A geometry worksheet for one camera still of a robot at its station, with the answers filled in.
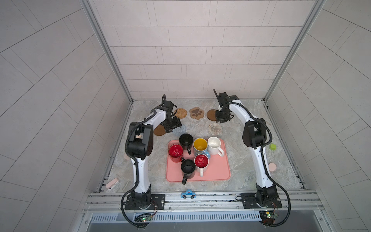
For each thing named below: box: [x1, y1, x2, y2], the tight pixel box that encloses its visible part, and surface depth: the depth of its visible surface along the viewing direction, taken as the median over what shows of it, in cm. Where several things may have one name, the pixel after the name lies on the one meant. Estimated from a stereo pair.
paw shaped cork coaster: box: [189, 106, 205, 120], surface depth 110 cm
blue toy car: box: [180, 189, 197, 200], surface depth 74 cm
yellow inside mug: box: [193, 137, 211, 159], surface depth 84 cm
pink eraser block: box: [105, 177, 121, 189], surface depth 76 cm
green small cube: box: [269, 143, 277, 151], surface depth 91 cm
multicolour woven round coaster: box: [208, 122, 223, 136], surface depth 101 cm
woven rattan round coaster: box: [173, 107, 187, 119], surface depth 111 cm
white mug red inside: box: [193, 153, 210, 177], surface depth 80 cm
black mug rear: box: [179, 133, 194, 155], surface depth 87 cm
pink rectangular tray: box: [165, 138, 231, 186], surface depth 84 cm
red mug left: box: [168, 143, 184, 163], surface depth 85 cm
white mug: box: [207, 136, 225, 158], surface depth 85 cm
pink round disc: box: [268, 162, 277, 172], surface depth 83 cm
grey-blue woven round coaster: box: [172, 124, 186, 137], surface depth 99 cm
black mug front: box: [180, 159, 196, 186], surface depth 77 cm
